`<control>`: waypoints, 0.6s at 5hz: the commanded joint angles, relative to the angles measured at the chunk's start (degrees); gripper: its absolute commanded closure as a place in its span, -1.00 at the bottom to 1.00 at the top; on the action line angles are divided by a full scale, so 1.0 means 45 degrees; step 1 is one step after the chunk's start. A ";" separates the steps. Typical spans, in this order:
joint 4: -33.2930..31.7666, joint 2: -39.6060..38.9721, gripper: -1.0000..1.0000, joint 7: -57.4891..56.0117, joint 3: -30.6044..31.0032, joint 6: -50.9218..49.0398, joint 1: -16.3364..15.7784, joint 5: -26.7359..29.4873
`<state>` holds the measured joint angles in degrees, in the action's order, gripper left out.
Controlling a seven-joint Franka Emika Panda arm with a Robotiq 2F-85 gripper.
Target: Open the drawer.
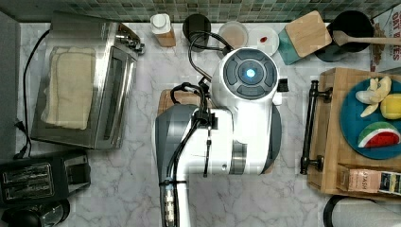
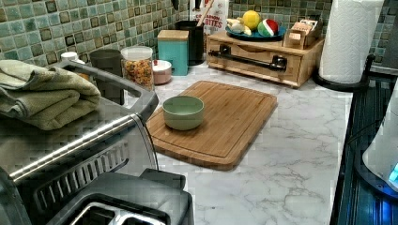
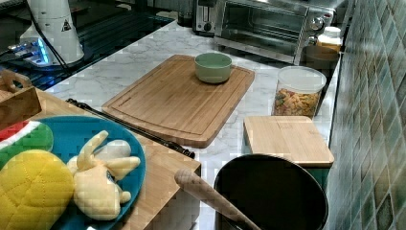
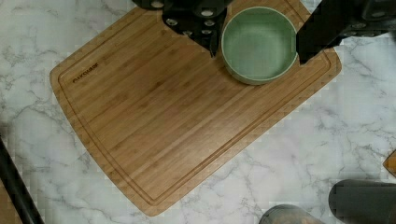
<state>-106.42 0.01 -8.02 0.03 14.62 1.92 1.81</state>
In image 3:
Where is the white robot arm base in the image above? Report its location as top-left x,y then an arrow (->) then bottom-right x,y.
20,0 -> 84,67

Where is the large wooden cutting board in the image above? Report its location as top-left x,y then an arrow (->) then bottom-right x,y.
102,55 -> 255,149

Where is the green ceramic bowl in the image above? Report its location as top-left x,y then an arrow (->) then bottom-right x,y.
194,53 -> 232,83

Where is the green box with wooden lid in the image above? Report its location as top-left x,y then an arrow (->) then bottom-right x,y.
243,116 -> 334,190

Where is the clear pasta container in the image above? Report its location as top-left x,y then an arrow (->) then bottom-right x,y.
272,66 -> 327,119

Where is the silver toaster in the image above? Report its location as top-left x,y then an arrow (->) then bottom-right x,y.
192,0 -> 217,36

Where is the black pot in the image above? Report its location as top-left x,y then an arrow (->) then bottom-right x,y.
214,154 -> 328,230

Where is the silver toaster oven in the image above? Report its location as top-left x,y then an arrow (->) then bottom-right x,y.
214,0 -> 335,65

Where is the cream plush toy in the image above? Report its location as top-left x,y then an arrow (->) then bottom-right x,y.
67,130 -> 141,220

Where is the blue plate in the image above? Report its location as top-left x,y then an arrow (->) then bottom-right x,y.
38,116 -> 146,230

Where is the white-lidded jar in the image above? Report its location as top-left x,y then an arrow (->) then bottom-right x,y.
316,27 -> 342,53

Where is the plush watermelon slice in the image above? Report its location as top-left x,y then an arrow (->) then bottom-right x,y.
0,121 -> 54,168

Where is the yellow plush pineapple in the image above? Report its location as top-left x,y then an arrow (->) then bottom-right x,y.
0,149 -> 74,230

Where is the wooden pot handle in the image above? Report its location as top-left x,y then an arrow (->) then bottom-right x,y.
174,169 -> 260,230

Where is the wooden tray with handle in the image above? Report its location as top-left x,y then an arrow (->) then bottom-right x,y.
0,69 -> 42,129

